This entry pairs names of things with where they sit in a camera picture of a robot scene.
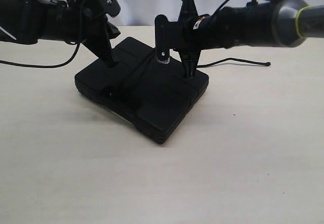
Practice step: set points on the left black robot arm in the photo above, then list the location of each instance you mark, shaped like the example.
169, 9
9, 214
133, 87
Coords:
27, 21

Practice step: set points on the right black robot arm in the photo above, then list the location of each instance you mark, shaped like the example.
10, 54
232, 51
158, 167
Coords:
273, 24

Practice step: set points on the black plastic carry case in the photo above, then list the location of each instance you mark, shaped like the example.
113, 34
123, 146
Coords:
153, 97

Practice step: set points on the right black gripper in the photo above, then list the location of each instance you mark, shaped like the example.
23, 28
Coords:
190, 21

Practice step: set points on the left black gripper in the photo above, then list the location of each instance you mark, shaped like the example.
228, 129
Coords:
95, 33

